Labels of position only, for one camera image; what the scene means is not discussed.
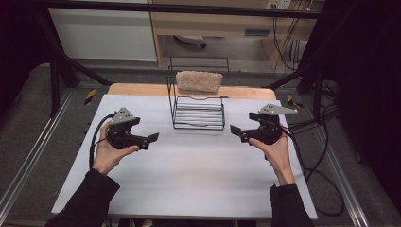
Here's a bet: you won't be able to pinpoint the person's right hand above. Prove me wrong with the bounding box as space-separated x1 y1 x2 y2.
248 131 297 187

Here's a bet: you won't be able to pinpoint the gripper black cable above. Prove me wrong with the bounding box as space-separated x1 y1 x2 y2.
88 112 118 170
279 124 346 218

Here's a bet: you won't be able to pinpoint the black floor cables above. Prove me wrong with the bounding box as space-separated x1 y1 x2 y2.
288 79 340 137

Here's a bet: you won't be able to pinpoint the black wire rack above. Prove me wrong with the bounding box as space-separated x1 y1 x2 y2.
166 55 231 131

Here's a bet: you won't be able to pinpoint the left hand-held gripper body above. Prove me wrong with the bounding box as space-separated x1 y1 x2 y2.
106 106 142 151

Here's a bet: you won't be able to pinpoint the hanging desk cables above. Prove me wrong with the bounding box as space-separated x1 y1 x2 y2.
271 14 301 72

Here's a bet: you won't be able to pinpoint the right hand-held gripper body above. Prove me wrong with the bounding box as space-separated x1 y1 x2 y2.
249 103 299 147

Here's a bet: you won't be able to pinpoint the office chair base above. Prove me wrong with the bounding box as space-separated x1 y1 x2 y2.
173 34 208 49

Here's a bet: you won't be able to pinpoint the brown towel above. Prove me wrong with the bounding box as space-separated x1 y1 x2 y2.
175 70 224 95

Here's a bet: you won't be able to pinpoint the black frame crossbar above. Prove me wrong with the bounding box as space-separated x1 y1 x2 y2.
36 0 343 21

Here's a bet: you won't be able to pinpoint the white wall socket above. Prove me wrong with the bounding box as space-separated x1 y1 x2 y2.
265 0 293 10

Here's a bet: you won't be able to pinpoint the white cabinet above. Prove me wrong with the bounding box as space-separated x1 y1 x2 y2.
49 7 158 61

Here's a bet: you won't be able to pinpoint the aluminium floor rail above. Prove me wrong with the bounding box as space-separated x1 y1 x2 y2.
0 89 76 218
309 125 371 227

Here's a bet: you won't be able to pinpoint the light wooden desk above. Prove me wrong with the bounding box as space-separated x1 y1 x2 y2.
147 0 326 69

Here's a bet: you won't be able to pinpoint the black curtain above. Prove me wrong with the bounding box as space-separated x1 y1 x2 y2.
323 0 401 216
0 0 53 115

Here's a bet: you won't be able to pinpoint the yellow black tape marker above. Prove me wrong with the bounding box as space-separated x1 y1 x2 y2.
287 94 305 109
83 88 98 106

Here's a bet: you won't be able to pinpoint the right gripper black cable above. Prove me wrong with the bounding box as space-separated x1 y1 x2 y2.
279 124 346 218

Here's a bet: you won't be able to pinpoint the black frame leg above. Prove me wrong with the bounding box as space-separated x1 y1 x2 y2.
267 46 326 125
33 9 113 118

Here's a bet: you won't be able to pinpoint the white table cover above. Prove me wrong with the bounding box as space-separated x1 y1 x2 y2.
50 94 319 220

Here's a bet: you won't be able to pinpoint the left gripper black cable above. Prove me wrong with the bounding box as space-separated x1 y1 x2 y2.
88 112 118 170

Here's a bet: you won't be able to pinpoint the person's left hand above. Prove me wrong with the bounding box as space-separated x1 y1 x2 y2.
91 120 141 177

